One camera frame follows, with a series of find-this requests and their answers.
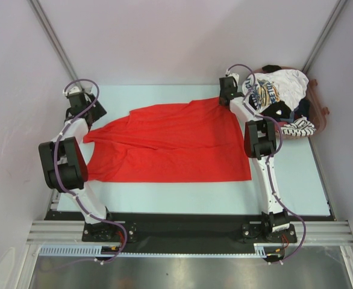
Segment red tank top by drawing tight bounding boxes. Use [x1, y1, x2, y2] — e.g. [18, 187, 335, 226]
[83, 98, 252, 183]

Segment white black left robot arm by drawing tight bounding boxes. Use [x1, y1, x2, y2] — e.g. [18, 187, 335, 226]
[39, 87, 117, 242]

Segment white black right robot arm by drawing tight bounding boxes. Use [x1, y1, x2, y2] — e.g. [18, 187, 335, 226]
[219, 73, 290, 241]

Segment white printed tank top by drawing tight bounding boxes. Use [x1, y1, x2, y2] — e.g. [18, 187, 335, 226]
[242, 69, 309, 113]

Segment navy white striped tank top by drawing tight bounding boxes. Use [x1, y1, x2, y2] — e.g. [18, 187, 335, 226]
[281, 117, 316, 137]

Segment brown translucent laundry basket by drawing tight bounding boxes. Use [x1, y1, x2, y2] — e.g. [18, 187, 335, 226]
[251, 66, 330, 140]

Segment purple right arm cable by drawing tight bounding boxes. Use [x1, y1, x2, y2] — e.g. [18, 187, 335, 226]
[226, 63, 307, 266]

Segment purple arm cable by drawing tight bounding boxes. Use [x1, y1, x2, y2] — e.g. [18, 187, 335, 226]
[54, 78, 128, 266]
[226, 63, 307, 266]

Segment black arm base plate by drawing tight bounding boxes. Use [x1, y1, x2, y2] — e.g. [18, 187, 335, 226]
[43, 210, 336, 254]

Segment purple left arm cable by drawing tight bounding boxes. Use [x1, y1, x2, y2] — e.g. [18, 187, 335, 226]
[54, 78, 128, 266]

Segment white slotted cable duct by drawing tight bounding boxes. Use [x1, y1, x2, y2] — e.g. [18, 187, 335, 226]
[39, 244, 273, 258]

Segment aluminium frame rail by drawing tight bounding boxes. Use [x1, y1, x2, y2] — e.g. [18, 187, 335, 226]
[27, 220, 353, 246]

